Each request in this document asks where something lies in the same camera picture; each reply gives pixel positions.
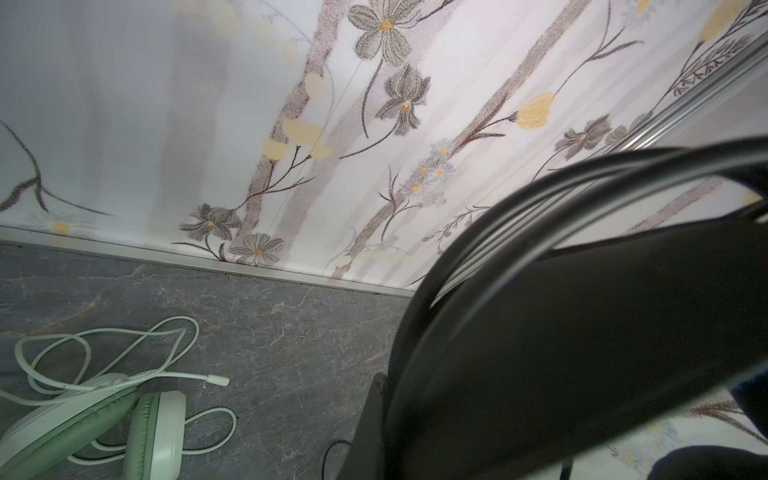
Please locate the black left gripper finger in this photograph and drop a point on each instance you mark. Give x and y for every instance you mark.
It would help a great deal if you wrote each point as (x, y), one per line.
(366, 458)

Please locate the mint green wired headphones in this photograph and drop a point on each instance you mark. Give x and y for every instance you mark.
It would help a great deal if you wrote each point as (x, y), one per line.
(91, 421)

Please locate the black wired headphones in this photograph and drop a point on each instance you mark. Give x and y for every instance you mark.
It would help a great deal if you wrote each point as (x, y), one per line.
(518, 352)

